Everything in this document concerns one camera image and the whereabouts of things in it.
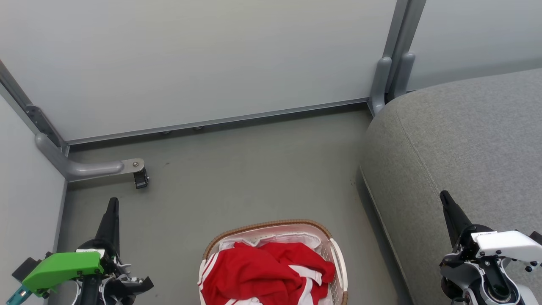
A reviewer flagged white cloth in basket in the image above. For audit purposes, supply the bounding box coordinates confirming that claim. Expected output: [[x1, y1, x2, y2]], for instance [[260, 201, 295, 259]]
[[218, 232, 322, 255]]

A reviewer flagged long grey partition foot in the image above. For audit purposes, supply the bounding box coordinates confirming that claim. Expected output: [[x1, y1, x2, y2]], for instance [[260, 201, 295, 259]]
[[35, 133, 145, 183]]

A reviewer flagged grey partition post with hinge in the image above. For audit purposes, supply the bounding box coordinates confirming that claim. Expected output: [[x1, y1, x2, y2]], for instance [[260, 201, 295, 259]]
[[0, 59, 69, 155]]

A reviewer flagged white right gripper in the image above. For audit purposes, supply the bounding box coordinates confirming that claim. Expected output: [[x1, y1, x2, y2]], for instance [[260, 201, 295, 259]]
[[440, 191, 542, 266]]

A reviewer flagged short grey partition foot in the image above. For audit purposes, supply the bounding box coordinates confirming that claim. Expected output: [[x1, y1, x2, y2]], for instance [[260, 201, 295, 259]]
[[368, 57, 393, 116], [390, 52, 416, 101]]

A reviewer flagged white laundry basket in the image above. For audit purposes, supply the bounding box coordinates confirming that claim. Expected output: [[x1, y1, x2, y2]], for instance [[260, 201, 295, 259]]
[[198, 219, 349, 305]]

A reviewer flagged grey fabric sofa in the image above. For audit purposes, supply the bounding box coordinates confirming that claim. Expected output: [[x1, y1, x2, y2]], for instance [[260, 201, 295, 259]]
[[359, 69, 542, 305]]

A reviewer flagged red and white garment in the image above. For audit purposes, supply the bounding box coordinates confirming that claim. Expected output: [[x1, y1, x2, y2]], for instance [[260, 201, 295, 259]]
[[199, 241, 336, 305]]

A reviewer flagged black caster wheel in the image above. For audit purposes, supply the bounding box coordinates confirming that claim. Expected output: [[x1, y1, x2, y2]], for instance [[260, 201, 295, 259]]
[[133, 168, 149, 190]]

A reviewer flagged teal cable connector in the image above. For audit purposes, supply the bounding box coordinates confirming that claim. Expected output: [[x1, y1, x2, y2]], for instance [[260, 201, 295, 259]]
[[5, 285, 33, 305]]

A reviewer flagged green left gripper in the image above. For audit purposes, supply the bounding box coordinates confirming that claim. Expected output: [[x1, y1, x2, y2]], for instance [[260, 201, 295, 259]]
[[12, 197, 128, 298]]

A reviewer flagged grey partition bottom rail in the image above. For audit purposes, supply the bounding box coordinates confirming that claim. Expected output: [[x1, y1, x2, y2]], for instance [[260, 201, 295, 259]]
[[67, 98, 370, 146]]

